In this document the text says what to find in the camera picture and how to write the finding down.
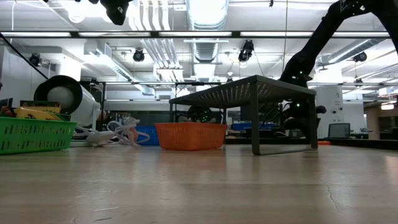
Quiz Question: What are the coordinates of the green plastic basket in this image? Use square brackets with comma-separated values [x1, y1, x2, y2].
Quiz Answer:
[0, 116, 77, 156]

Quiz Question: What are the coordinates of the white pillar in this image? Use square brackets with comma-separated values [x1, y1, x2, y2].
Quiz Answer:
[317, 85, 346, 139]

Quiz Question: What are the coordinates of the silver ventilation duct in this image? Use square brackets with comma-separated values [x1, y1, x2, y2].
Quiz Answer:
[185, 0, 229, 63]

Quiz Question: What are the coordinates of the grey office chair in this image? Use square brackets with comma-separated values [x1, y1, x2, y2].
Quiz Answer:
[328, 123, 351, 139]

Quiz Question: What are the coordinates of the orange plastic basket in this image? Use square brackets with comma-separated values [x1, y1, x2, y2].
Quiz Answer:
[154, 121, 228, 152]

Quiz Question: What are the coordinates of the grey perforated metal riser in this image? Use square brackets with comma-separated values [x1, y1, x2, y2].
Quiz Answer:
[169, 74, 318, 156]

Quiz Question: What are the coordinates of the white cylindrical desk lamp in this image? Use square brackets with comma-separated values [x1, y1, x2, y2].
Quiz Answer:
[33, 75, 102, 147]

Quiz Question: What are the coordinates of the person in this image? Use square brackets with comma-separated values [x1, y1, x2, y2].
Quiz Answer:
[186, 105, 223, 124]

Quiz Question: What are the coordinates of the blue plastic basket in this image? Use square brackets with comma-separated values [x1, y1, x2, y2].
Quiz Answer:
[136, 125, 159, 146]

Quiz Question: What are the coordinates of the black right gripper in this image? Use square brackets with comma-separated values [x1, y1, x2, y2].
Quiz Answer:
[282, 99, 311, 141]

